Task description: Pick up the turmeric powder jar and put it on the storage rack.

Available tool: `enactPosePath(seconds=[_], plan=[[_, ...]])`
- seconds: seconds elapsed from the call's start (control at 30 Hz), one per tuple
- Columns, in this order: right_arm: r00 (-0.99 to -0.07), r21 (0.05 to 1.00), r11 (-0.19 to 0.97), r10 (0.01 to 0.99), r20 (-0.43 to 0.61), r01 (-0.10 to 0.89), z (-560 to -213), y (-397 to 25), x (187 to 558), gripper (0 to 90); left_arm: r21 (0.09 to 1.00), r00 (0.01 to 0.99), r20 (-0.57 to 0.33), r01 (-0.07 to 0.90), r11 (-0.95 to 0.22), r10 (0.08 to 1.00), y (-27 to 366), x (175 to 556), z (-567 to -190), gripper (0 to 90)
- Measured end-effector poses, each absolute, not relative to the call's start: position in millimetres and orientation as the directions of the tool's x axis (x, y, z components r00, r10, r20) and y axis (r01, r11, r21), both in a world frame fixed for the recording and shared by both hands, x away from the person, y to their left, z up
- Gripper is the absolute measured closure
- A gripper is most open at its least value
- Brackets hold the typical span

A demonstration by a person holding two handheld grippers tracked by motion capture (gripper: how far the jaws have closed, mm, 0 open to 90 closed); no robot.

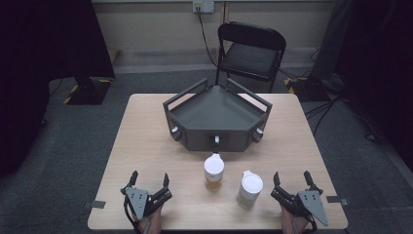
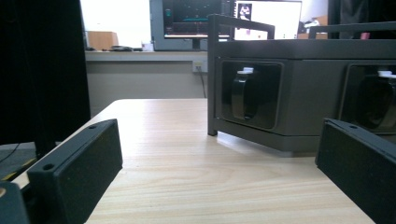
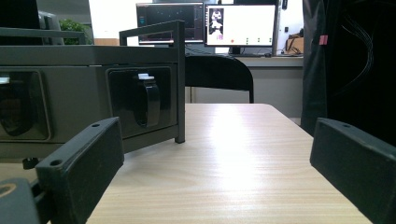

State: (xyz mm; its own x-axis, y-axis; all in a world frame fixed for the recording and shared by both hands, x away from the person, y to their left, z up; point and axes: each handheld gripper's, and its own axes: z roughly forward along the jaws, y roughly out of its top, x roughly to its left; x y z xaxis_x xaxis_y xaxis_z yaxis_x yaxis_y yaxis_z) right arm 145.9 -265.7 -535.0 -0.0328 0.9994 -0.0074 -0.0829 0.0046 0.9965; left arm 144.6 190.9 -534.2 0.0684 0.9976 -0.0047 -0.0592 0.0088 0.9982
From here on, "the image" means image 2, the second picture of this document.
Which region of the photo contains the brown cardboard box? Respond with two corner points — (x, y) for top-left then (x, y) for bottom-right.
(87, 31), (120, 50)

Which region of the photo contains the grey window ledge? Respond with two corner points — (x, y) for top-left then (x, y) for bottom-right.
(84, 50), (209, 63)

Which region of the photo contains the dark grey corner rack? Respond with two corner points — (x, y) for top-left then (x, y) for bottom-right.
(206, 13), (396, 153)

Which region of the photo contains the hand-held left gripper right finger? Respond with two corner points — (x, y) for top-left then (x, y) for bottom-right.
(315, 118), (396, 224)

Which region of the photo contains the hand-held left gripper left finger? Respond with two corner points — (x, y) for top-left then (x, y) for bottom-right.
(26, 119), (124, 224)

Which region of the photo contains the white wall socket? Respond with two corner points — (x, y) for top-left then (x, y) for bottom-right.
(191, 60), (208, 75)

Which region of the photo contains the grey framed computer monitor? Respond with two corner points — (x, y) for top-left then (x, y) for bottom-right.
(148, 0), (303, 51)

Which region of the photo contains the black power cable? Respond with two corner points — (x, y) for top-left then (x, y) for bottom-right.
(198, 73), (207, 99)

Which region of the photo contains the black rack knob white cap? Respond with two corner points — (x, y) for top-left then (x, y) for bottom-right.
(231, 66), (260, 120)
(356, 69), (396, 130)

